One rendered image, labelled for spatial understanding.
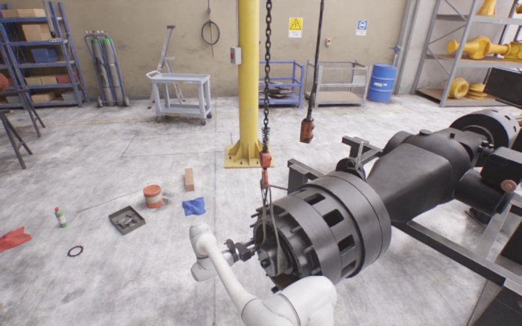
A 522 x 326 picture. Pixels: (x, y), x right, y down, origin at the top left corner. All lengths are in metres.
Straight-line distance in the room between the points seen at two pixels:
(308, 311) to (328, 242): 0.37
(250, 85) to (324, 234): 2.58
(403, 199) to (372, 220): 0.49
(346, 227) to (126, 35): 6.55
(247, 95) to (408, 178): 2.31
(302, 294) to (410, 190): 1.11
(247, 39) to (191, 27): 3.57
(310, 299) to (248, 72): 2.90
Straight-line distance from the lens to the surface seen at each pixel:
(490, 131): 3.31
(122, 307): 2.42
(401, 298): 2.52
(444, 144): 2.27
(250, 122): 3.63
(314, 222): 1.22
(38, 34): 7.39
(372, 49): 7.91
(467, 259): 2.12
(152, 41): 7.01
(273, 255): 1.30
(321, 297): 0.99
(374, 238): 1.42
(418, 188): 1.89
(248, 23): 3.39
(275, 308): 0.94
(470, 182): 2.28
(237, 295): 1.10
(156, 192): 3.06
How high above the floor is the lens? 1.89
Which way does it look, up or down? 30 degrees down
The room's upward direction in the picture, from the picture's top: 1 degrees clockwise
